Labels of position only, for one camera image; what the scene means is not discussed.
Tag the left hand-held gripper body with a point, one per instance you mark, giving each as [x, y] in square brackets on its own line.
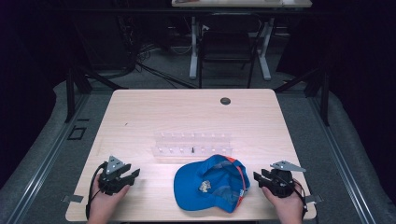
[111, 182]

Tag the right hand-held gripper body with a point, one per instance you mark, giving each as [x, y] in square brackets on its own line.
[281, 183]

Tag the person's right hand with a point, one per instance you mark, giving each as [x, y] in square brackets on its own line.
[288, 205]

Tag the person's left hand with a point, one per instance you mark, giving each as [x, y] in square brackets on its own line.
[104, 203]

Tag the blue baseball cap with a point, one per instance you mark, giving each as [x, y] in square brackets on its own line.
[193, 186]

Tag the clear acrylic rack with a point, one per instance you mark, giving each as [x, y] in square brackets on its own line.
[193, 144]

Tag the black metal stand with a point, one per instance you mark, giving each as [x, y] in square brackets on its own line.
[325, 99]
[71, 93]

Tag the black chair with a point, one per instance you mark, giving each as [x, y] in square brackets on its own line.
[227, 43]

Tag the white-legged desk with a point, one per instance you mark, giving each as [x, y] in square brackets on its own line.
[239, 3]

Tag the metal table bracket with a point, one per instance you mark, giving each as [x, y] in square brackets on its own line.
[73, 198]
[314, 199]

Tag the metal floor rail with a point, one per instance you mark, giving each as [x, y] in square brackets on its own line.
[342, 161]
[46, 161]

